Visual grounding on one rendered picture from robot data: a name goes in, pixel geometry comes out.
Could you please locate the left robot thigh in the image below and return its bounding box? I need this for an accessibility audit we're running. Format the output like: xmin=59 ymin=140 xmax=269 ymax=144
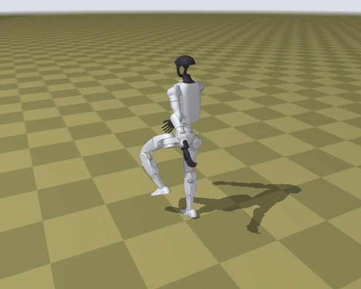
xmin=140 ymin=133 xmax=179 ymax=160

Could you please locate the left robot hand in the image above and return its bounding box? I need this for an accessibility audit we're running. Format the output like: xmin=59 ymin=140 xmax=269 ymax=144
xmin=181 ymin=140 xmax=197 ymax=167

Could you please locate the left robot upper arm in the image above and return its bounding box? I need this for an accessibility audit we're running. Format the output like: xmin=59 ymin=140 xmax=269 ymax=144
xmin=167 ymin=85 xmax=182 ymax=122

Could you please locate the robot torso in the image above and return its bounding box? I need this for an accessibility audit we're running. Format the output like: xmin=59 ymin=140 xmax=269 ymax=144
xmin=174 ymin=78 xmax=201 ymax=146

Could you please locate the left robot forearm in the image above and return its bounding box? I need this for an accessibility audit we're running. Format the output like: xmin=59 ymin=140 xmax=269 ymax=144
xmin=170 ymin=114 xmax=189 ymax=147

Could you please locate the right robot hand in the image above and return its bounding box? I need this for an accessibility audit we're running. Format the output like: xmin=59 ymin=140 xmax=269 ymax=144
xmin=162 ymin=120 xmax=174 ymax=133

